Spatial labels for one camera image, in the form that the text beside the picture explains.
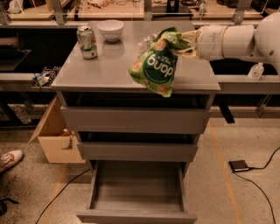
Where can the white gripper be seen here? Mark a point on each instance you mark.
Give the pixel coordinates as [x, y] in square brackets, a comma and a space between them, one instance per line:
[210, 42]

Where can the green rice chip bag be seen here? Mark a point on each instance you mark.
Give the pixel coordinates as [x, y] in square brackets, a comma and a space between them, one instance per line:
[156, 67]

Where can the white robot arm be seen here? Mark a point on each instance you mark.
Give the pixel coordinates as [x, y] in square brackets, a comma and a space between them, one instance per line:
[243, 42]

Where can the grey drawer cabinet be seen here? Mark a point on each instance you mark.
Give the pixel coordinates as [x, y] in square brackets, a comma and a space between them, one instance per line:
[104, 82]

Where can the grey top drawer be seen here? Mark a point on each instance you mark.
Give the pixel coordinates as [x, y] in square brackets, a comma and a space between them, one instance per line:
[136, 120]

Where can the grey drawer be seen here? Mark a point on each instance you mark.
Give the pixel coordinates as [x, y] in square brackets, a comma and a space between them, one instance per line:
[133, 192]
[164, 152]
[136, 120]

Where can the grey middle drawer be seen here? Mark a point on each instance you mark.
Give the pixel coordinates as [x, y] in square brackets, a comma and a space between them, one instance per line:
[164, 152]

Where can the grey bottom drawer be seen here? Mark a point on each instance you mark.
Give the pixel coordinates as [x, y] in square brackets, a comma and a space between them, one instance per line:
[133, 192]

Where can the clear plastic water bottle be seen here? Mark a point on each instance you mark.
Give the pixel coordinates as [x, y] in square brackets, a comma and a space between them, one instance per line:
[145, 43]

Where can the white ceramic bowl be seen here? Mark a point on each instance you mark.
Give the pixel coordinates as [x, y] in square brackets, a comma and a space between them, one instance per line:
[111, 29]

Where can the green soda can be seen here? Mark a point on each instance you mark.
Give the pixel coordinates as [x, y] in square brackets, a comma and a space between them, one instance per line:
[87, 42]

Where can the black foot pedal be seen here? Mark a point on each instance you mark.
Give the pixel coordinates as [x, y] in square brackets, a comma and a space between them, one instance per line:
[238, 166]

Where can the orange bottle in box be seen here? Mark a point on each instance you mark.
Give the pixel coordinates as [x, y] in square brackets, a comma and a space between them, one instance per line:
[68, 133]

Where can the open cardboard box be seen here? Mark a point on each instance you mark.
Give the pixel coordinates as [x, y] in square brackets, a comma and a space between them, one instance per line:
[57, 148]

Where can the white red sneaker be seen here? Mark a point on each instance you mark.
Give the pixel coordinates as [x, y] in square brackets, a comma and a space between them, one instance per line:
[9, 159]

